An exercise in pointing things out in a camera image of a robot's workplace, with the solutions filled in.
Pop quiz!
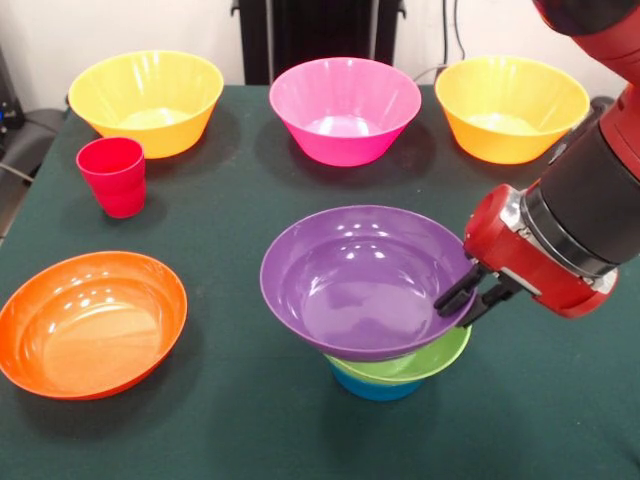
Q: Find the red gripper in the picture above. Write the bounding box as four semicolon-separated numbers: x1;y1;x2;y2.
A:
433;183;620;329

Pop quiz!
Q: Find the large green bowl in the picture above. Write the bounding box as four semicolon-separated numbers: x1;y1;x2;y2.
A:
322;324;473;385

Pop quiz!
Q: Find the purple bowl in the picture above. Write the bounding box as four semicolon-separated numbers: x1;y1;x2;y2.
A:
259;204;479;363

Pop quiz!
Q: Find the blue bowl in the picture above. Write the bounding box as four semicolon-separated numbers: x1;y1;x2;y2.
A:
327;360;427;402

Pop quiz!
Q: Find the pink large bowl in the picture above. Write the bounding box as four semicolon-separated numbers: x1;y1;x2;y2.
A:
268;57;423;168

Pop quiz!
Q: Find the yellow-orange large bowl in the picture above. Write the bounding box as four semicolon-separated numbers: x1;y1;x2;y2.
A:
434;54;591;165
67;49;225;160

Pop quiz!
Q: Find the dark green tablecloth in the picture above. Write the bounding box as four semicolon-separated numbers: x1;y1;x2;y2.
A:
0;84;640;480

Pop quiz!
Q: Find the red cup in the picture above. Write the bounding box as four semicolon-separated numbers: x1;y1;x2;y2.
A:
75;136;147;220

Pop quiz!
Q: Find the orange shallow bowl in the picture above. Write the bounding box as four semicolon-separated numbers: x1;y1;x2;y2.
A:
0;250;189;401

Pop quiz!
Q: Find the grey office chair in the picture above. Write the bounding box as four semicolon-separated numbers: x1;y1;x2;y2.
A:
0;108;69;182

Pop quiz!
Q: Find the black computer equipment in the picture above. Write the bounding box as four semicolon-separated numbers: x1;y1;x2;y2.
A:
0;47;25;134

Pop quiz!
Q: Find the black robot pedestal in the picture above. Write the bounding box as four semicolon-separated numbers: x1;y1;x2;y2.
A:
230;0;407;86

